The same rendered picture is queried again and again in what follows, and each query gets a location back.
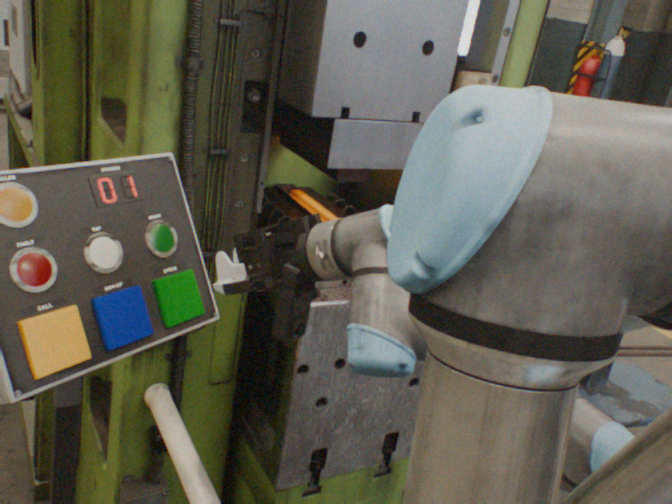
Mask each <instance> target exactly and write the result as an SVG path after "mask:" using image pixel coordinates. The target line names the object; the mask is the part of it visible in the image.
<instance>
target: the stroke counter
mask: <svg viewBox="0 0 672 504"><path fill-rule="evenodd" d="M125 178H130V181H131V184H132V185H130V186H124V185H123V181H122V179H125ZM104 181H109V184H110V189H104V190H103V187H102V183H101V182H104ZM120 183H121V186H122V187H124V188H123V189H122V190H123V193H124V198H128V200H129V199H135V196H137V193H136V190H135V187H132V186H134V183H133V179H132V177H130V176H121V179H120ZM98 185H99V189H101V191H102V190H103V191H104V192H108V191H112V195H114V200H108V201H106V197H105V194H104V192H102V195H103V200H104V202H105V201H106V203H111V202H115V200H117V198H116V193H115V190H111V189H114V186H112V183H111V180H108V178H107V179H99V182H98ZM128 188H133V191H134V196H132V197H128V196H126V192H125V189H128Z"/></svg>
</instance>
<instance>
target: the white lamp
mask: <svg viewBox="0 0 672 504"><path fill-rule="evenodd" d="M90 256H91V259H92V260H93V263H94V264H95V265H96V266H99V267H101V268H110V267H113V266H114V265H115V264H116V262H117V260H118V258H119V250H118V247H117V245H116V244H115V243H114V242H113V240H112V239H110V238H108V237H99V238H96V239H94V240H93V242H92V244H91V246H90Z"/></svg>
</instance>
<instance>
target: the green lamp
mask: <svg viewBox="0 0 672 504"><path fill-rule="evenodd" d="M150 243H151V245H152V247H153V248H154V249H155V250H157V251H159V252H161V253H166V252H169V251H170V250H171V249H172V247H173V244H175V236H173V233H172V231H171V230H170V229H169V227H167V226H166V225H163V224H158V225H155V226H154V227H153V228H152V229H151V231H150Z"/></svg>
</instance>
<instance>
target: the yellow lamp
mask: <svg viewBox="0 0 672 504"><path fill-rule="evenodd" d="M31 212H33V202H31V199H30V198H29V196H28V195H27V194H26V193H25V192H23V191H21V189H19V188H16V187H8V188H4V189H2V190H1V191H0V215H1V216H2V217H3V218H6V219H7V220H9V221H14V222H19V221H24V220H26V219H27V218H28V217H29V216H30V214H31Z"/></svg>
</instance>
